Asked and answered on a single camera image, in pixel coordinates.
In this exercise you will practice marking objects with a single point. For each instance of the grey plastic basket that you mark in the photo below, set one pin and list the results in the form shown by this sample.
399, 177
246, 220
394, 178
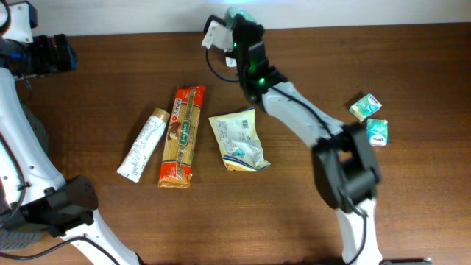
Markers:
13, 185

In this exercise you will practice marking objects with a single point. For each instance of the white barcode scanner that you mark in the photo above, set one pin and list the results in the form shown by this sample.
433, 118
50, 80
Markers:
230, 59

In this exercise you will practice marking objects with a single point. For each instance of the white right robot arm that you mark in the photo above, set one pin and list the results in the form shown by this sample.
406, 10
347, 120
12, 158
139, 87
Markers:
346, 171

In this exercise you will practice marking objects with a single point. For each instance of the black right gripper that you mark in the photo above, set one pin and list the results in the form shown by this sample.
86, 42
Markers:
238, 24

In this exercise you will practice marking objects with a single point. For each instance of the white tube with gold cap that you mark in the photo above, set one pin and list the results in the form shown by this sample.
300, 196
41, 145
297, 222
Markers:
144, 145

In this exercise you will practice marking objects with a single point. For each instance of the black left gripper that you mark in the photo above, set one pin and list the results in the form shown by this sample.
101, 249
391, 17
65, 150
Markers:
54, 63

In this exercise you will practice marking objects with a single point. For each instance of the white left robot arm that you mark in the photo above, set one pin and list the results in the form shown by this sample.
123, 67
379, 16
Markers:
35, 196

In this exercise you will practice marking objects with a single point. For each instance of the cream chips bag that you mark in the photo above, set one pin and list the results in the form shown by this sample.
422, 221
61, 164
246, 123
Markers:
238, 141

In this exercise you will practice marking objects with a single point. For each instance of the teal wet wipes pack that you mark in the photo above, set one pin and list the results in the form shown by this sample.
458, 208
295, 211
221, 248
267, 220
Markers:
236, 15

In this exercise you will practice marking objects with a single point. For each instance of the orange spaghetti packet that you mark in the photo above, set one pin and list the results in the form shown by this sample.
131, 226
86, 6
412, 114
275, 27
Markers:
178, 153

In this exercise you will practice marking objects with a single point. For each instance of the small green-white packet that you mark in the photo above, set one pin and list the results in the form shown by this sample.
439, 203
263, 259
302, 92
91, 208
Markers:
377, 130

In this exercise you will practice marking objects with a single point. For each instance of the teal tissue pack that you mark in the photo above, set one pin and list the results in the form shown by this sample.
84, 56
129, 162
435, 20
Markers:
365, 107

